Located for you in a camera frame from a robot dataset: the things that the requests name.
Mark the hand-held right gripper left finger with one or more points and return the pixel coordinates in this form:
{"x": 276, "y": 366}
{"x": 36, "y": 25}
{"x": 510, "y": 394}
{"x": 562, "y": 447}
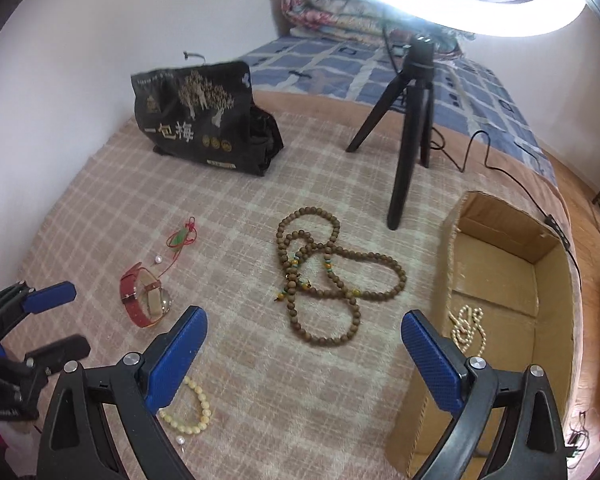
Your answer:
{"x": 176, "y": 360}

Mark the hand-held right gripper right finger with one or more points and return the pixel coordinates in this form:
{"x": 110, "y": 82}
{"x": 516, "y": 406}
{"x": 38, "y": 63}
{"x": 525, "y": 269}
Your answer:
{"x": 430, "y": 360}

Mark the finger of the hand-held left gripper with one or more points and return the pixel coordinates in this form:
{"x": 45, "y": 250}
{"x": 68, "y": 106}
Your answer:
{"x": 50, "y": 296}
{"x": 62, "y": 352}

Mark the cardboard box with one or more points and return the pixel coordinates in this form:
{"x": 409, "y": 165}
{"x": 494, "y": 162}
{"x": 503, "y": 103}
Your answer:
{"x": 500, "y": 310}

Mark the beige plaid blanket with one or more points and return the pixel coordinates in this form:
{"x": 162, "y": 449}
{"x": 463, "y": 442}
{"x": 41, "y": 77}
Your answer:
{"x": 220, "y": 200}

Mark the black printed package bag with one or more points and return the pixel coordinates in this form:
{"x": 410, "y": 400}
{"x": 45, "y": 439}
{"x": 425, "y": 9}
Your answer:
{"x": 190, "y": 110}

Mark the black tripod stand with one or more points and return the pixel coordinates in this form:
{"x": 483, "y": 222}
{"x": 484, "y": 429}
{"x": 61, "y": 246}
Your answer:
{"x": 411, "y": 125}

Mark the black plastic bag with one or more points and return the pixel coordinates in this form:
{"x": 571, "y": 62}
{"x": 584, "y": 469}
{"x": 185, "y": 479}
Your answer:
{"x": 269, "y": 137}

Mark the blue plaid bedsheet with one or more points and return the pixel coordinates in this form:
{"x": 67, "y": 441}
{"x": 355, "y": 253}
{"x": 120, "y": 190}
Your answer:
{"x": 330, "y": 70}

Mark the folded floral quilt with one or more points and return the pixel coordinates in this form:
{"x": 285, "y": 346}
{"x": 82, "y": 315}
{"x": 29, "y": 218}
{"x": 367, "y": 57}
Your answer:
{"x": 340, "y": 12}

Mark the dark wall hook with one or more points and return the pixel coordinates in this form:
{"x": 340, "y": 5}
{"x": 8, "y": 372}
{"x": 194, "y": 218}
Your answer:
{"x": 194, "y": 55}

